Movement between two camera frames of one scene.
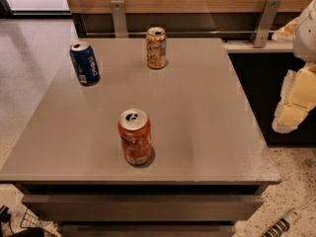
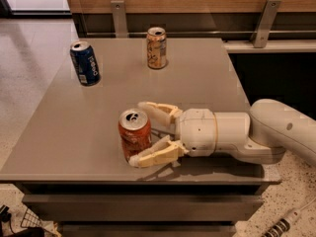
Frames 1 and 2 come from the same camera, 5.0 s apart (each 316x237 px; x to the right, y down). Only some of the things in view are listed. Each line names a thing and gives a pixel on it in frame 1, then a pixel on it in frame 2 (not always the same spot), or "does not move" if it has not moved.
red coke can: [134, 129] does not move
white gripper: [306, 34] -> [197, 131]
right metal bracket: [263, 29] does not move
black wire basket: [31, 220] does not move
